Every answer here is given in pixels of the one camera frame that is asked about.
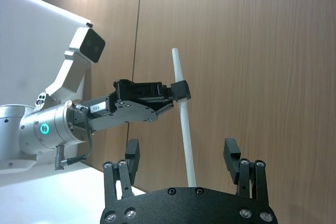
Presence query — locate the white flat surface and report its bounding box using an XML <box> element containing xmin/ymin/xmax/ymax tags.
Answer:
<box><xmin>0</xmin><ymin>165</ymin><xmax>148</xmax><ymax>224</ymax></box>

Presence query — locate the white upright panel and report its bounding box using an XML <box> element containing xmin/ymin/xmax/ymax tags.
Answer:
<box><xmin>0</xmin><ymin>0</ymin><xmax>94</xmax><ymax>109</ymax></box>

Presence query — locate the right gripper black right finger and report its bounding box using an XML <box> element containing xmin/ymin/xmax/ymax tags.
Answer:
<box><xmin>223</xmin><ymin>137</ymin><xmax>270</xmax><ymax>204</ymax></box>

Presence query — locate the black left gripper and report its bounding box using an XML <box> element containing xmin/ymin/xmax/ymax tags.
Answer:
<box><xmin>69</xmin><ymin>79</ymin><xmax>192</xmax><ymax>132</ymax></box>

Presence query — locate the thin dark cable with plug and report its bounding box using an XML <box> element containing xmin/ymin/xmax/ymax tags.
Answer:
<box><xmin>54</xmin><ymin>100</ymin><xmax>93</xmax><ymax>172</ymax></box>

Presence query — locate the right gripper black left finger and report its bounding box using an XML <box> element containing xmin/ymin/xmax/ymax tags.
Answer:
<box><xmin>102</xmin><ymin>138</ymin><xmax>140</xmax><ymax>202</ymax></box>

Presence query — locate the white plastic rod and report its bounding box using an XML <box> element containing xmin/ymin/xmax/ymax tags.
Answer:
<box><xmin>171</xmin><ymin>47</ymin><xmax>197</xmax><ymax>188</ymax></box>

